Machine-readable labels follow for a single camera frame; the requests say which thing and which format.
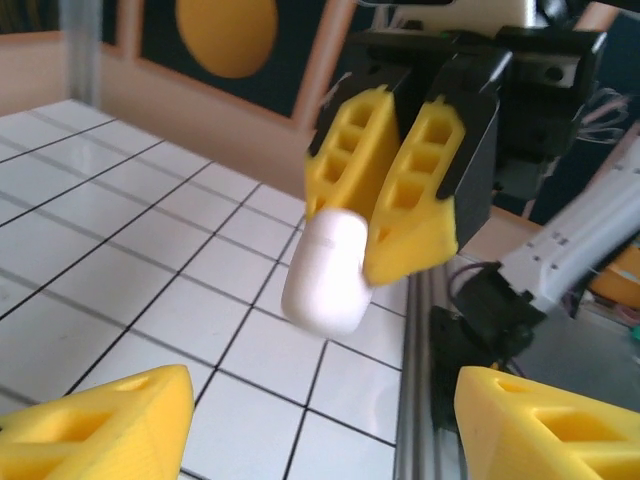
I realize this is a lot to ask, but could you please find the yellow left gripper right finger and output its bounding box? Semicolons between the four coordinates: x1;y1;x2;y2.
452;365;640;480

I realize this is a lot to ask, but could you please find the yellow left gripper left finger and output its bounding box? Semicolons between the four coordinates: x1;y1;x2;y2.
0;364;195;480

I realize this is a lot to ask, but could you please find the white earbud charging case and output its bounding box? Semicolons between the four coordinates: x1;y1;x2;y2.
280;208;374;337

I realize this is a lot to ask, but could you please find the grey metal base sheet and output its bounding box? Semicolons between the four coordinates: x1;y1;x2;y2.
514;314;640;401

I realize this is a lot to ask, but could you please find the aluminium mounting rail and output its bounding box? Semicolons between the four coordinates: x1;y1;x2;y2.
394;272;461;480

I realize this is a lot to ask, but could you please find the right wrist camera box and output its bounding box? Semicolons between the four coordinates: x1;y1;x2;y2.
357;0;546;31

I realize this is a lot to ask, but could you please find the aluminium corner post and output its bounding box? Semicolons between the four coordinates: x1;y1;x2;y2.
62;0;104;109

